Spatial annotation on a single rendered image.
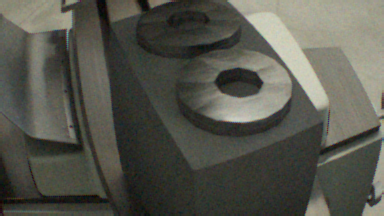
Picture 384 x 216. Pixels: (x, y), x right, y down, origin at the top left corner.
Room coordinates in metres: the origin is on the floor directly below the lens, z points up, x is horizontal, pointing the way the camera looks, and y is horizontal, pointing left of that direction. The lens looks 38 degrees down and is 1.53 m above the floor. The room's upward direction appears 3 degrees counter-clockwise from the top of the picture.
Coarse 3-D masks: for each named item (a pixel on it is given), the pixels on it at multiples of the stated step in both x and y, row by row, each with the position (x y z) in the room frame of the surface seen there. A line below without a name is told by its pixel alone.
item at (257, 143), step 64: (192, 0) 0.66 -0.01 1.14; (128, 64) 0.58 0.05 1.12; (192, 64) 0.55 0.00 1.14; (256, 64) 0.55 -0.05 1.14; (128, 128) 0.60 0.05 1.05; (192, 128) 0.50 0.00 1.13; (256, 128) 0.48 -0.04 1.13; (320, 128) 0.49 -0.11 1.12; (192, 192) 0.45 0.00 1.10; (256, 192) 0.47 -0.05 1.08
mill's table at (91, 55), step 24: (120, 0) 1.03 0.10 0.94; (144, 0) 1.05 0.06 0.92; (168, 0) 1.01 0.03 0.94; (72, 24) 1.09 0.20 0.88; (96, 24) 0.97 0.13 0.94; (96, 48) 0.89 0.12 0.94; (96, 72) 0.84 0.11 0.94; (96, 96) 0.79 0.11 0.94; (96, 120) 0.74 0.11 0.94; (96, 144) 0.70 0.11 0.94; (96, 168) 0.74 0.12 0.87; (120, 168) 0.66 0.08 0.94; (120, 192) 0.62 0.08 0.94; (312, 192) 0.59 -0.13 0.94
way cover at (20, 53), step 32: (0, 32) 0.99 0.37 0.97; (64, 32) 1.08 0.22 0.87; (0, 64) 0.89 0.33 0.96; (32, 64) 0.97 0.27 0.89; (64, 64) 0.98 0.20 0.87; (0, 96) 0.80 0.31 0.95; (32, 96) 0.87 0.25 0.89; (64, 96) 0.89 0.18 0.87; (32, 128) 0.79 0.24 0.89; (64, 128) 0.81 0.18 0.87
